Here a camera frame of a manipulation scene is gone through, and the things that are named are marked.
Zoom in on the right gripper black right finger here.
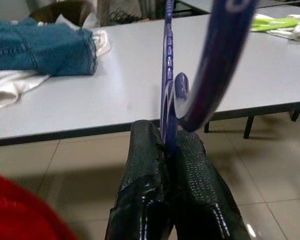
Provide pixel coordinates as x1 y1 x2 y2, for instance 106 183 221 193
169 130 252 240

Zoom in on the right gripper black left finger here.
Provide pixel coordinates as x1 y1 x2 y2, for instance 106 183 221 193
104 119 177 240

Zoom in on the large plain red shirt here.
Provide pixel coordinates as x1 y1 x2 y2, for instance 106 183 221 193
0 171 80 240

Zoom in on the purple plastic hanger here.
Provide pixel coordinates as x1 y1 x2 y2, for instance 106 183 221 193
159 0 260 157

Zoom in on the grey table with black legs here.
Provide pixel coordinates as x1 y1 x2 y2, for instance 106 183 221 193
0 12 300 148

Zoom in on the white cotton garment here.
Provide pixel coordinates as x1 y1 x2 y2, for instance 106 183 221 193
0 13 113 113

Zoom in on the blue denim garment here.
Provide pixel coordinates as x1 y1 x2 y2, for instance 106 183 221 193
0 16 99 78

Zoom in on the brown round basket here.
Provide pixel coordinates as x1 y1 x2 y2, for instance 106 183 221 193
28 0 96 27

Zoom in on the grey back table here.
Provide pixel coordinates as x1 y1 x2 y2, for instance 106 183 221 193
176 0 300 16

